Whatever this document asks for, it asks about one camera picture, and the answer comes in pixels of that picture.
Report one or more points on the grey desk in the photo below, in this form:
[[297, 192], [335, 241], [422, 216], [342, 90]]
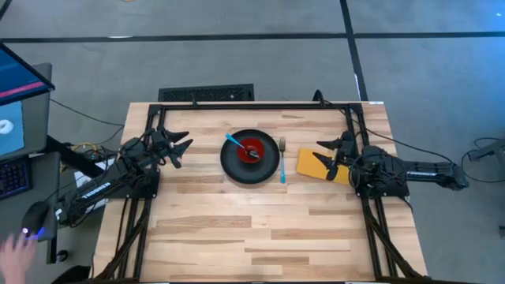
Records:
[[43, 118]]

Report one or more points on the person's hand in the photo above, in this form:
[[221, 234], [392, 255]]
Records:
[[16, 256]]

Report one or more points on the black keyboard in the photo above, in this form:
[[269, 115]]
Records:
[[12, 177]]

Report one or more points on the black floor vent grille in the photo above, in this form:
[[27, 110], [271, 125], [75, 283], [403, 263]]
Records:
[[205, 93]]

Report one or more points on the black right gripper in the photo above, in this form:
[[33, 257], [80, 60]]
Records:
[[346, 152]]

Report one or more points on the black desk caster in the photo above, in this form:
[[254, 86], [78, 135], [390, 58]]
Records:
[[61, 256]]

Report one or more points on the screen with blue picture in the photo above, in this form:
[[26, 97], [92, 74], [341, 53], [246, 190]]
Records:
[[10, 128]]

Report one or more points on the black aluminium rig frame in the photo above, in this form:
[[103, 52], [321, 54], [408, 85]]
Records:
[[256, 106]]

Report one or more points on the tilted computer monitor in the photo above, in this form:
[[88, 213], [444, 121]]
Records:
[[19, 75]]

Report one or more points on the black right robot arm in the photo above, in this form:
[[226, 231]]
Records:
[[394, 169]]

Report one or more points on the black round plate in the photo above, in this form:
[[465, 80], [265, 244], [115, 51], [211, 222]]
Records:
[[230, 161]]

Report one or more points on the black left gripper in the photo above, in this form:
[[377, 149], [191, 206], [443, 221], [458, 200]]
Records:
[[161, 144]]

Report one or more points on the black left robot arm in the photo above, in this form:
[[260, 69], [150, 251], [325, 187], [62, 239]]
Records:
[[102, 181]]

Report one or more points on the black diagonal desk strut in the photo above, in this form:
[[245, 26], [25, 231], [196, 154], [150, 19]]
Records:
[[71, 155]]

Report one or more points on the grey stand leg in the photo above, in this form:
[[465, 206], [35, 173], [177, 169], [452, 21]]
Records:
[[491, 148]]

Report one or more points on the black computer mouse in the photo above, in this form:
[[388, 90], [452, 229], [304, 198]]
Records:
[[34, 217]]

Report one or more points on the black bowl with red inside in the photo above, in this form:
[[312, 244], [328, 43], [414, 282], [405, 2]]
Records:
[[245, 157]]

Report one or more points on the yellow sponge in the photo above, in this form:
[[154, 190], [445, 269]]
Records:
[[309, 163]]

